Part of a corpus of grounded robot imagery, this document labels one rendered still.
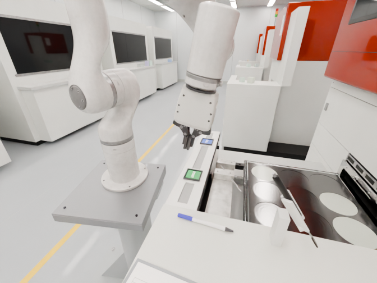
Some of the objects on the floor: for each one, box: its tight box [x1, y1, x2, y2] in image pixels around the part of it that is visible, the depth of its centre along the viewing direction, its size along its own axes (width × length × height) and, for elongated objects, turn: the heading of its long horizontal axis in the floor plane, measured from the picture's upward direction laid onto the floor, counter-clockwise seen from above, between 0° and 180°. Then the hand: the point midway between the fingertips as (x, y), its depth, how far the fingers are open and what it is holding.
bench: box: [146, 26, 178, 90], centre depth 698 cm, size 108×180×200 cm, turn 164°
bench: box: [101, 15, 157, 100], centre depth 509 cm, size 108×180×200 cm, turn 164°
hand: (188, 141), depth 51 cm, fingers closed
